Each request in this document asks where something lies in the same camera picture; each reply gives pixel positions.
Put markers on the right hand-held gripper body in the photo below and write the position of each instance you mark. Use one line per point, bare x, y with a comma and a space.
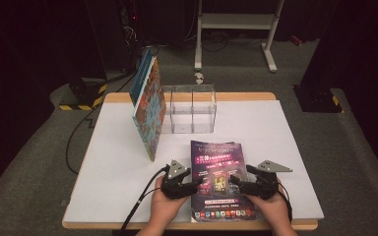
265, 183

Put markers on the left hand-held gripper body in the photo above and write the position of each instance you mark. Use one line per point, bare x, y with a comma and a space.
175, 187

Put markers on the purple magazine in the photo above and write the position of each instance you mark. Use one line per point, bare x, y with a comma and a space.
220, 154

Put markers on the clear acrylic book rack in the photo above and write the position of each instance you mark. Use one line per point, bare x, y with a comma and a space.
193, 111

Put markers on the light blue green picture book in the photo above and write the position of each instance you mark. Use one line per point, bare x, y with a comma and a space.
151, 118

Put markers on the blue hardcover picture book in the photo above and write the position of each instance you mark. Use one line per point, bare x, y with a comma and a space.
141, 78

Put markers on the person's left hand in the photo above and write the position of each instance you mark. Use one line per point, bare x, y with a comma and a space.
167, 209

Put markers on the person's right hand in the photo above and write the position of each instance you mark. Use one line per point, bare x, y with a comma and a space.
272, 209

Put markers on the white table mat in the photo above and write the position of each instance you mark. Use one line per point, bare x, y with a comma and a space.
275, 131

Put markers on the small white floor object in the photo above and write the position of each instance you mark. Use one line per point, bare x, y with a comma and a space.
199, 78

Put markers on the black yellow striped stand base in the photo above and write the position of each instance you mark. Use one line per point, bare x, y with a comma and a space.
82, 95

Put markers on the small red floor object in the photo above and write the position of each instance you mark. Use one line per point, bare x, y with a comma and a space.
296, 40

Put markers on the white metal stand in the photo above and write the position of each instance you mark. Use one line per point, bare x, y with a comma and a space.
239, 21

